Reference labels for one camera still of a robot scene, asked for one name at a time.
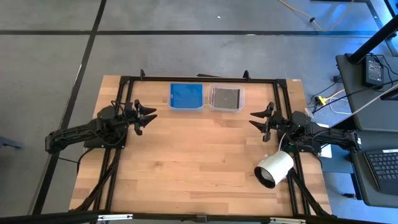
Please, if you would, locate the black power adapter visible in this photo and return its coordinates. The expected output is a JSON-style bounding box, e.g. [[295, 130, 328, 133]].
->
[[362, 54, 386, 88]]

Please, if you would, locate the white cylindrical camera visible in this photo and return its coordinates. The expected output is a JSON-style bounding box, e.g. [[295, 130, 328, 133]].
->
[[254, 151, 295, 189]]

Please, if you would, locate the black aluminium table frame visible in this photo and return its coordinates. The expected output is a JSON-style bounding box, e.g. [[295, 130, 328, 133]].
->
[[70, 68, 332, 217]]

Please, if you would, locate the clear plastic container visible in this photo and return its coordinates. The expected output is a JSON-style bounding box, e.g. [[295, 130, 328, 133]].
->
[[207, 83, 246, 113], [167, 82, 205, 113]]

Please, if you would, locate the grey side desk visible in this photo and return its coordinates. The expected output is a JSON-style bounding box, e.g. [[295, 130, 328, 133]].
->
[[345, 129, 398, 208], [335, 52, 398, 133]]

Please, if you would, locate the black keyboard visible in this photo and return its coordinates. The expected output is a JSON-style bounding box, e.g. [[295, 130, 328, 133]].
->
[[363, 148, 398, 195]]

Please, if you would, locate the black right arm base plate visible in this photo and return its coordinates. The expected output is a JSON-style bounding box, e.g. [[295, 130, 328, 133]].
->
[[277, 127, 323, 154]]

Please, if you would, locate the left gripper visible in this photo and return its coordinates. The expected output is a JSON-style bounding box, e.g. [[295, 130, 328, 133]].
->
[[124, 100, 158, 136]]

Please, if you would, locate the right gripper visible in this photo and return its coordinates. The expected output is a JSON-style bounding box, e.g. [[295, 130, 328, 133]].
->
[[248, 102, 295, 142]]

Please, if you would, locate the blue jewel case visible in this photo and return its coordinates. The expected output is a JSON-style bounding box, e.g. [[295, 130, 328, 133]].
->
[[170, 83, 203, 109]]

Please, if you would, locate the black beam with silver brackets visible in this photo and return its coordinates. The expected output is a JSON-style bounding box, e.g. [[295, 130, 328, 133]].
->
[[0, 210, 398, 224]]

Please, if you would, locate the white power box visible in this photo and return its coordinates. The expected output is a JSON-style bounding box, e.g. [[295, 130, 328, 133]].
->
[[317, 141, 333, 159]]

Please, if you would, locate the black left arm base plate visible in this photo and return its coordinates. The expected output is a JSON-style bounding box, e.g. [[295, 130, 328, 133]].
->
[[82, 123, 128, 149]]

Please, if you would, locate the black slanted pole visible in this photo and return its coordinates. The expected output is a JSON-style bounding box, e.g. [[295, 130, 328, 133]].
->
[[346, 15, 398, 65]]

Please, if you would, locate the dark grey furniture foot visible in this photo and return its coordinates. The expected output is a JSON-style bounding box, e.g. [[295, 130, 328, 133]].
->
[[0, 136, 24, 150]]

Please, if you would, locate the yellow floor cable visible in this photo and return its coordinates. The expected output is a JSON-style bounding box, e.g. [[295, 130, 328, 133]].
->
[[276, 0, 355, 32]]

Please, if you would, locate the black jewel case swirl print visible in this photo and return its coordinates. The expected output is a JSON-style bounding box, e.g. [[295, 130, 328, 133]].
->
[[213, 88, 241, 110]]

